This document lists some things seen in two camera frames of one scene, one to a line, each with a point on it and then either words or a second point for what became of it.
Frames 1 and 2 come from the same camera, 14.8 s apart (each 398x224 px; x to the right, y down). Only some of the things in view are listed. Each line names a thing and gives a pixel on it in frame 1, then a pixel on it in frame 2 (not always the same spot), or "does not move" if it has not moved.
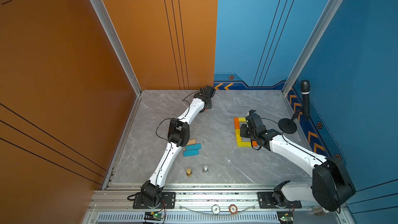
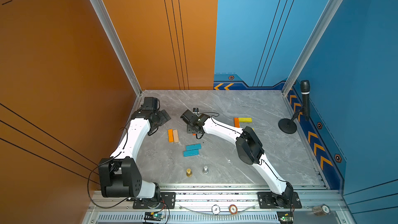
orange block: [237, 123] does not move
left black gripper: [210, 105] → [163, 118]
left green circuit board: [153, 215] does not move
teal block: [190, 152] does not move
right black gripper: [243, 127] → [188, 130]
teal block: [193, 147] does not move
